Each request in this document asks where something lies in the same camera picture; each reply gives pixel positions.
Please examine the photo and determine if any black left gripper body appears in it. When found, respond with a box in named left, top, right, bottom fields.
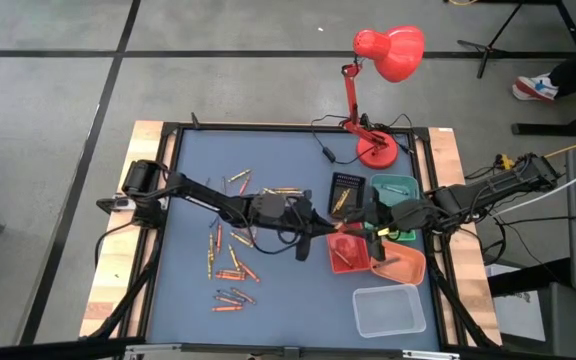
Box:
left=262, top=192, right=301, bottom=235

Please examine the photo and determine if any red slotted basket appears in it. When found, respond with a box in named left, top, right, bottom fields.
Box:
left=325, top=222, right=372, bottom=276

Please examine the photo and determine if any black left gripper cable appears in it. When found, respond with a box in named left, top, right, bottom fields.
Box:
left=240, top=214, right=302, bottom=257

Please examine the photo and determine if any black lamp power cable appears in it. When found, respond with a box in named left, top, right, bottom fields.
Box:
left=310, top=113, right=369, bottom=167

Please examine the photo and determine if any person's shoe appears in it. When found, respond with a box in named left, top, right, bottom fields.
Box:
left=511, top=73, right=560, bottom=104

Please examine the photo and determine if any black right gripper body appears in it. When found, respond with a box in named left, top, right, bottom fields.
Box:
left=386, top=198, right=433, bottom=234

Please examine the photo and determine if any black tripod stand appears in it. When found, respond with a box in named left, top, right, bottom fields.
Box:
left=456, top=0, right=576, bottom=80

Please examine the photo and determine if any teal plastic bin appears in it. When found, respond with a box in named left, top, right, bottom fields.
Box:
left=369, top=173, right=421, bottom=209

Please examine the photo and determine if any green slotted basket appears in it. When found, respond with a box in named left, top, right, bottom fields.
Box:
left=362, top=219, right=418, bottom=243

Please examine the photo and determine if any black cable with plug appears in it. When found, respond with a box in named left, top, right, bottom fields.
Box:
left=367, top=112, right=416, bottom=155

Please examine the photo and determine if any black slotted basket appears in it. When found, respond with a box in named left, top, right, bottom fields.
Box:
left=327, top=172, right=368, bottom=221

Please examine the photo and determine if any yellow cable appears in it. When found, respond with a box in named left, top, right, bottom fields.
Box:
left=527, top=132, right=576, bottom=164

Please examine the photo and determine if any red desk lamp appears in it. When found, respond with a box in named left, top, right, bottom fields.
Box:
left=340, top=24, right=427, bottom=170

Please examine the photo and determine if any white cable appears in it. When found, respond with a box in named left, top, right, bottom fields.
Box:
left=490, top=158, right=576, bottom=217

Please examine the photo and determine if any clear plastic bin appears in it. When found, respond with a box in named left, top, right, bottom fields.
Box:
left=351, top=283, right=428, bottom=339

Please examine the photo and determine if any black stand base bar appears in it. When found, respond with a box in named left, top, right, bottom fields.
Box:
left=511, top=92, right=576, bottom=137

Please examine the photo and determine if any orange plastic bin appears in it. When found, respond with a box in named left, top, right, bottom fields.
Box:
left=369, top=239, right=427, bottom=287

